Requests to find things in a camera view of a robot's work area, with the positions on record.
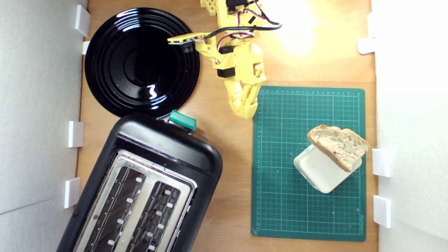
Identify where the brown bread slice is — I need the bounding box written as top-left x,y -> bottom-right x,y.
307,125 -> 370,173

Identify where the green toaster lever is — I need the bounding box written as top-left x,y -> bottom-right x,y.
168,110 -> 197,132

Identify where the black two-slot toaster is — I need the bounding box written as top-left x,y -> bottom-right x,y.
56,113 -> 223,252

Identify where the green cutting mat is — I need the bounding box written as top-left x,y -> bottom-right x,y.
251,86 -> 366,242

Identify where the black plate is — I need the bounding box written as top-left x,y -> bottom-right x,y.
85,8 -> 201,119

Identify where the white block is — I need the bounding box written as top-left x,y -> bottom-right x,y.
293,144 -> 363,194

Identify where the black cable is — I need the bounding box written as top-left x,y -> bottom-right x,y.
203,0 -> 282,41

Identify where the gripper camera board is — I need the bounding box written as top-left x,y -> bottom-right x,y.
167,32 -> 210,54

